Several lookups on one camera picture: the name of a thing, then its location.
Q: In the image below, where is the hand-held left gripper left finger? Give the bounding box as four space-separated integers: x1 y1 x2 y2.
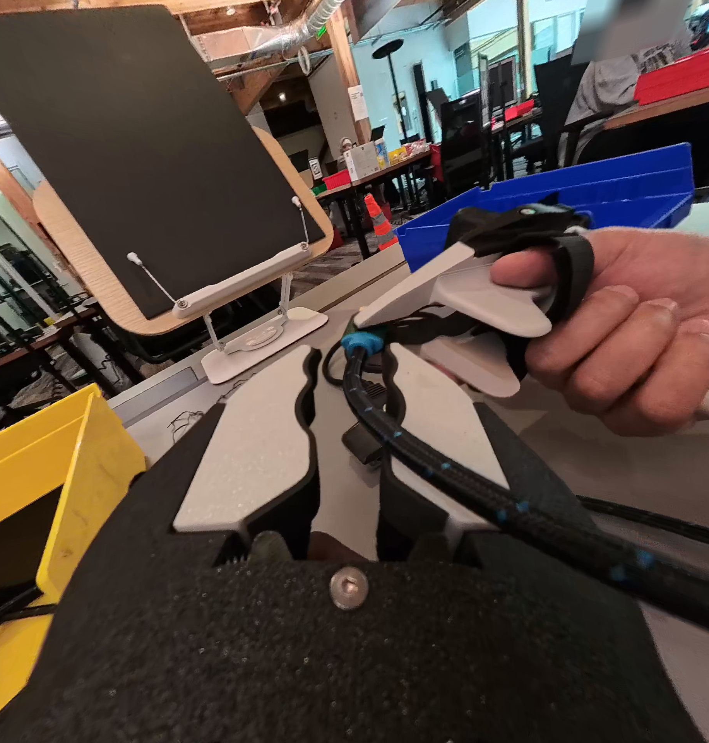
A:
173 346 322 546

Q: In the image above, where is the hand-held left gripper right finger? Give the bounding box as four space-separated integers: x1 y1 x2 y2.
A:
378 343 513 546

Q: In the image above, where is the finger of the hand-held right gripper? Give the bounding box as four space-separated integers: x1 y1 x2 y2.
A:
422 335 527 398
355 242 555 337

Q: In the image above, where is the blue plastic bin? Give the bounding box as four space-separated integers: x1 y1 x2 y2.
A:
398 143 695 275

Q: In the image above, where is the yellow plastic bin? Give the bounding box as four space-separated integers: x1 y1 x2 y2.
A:
0 383 149 723

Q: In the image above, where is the white panel stand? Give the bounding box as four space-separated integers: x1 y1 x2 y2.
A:
127 195 330 385

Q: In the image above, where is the orange traffic cone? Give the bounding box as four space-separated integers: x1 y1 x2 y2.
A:
363 192 399 252

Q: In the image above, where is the red plastic bin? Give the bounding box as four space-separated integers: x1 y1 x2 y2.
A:
631 45 709 108

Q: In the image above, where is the black round disc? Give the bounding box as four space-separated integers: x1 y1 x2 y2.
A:
371 39 411 146

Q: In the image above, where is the wooden-framed black panel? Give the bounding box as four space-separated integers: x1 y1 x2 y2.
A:
0 5 336 337

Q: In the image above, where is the tangled thin black wire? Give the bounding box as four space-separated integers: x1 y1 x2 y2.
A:
167 409 207 444

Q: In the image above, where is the silver ventilation duct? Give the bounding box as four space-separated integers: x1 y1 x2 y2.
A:
198 0 346 65

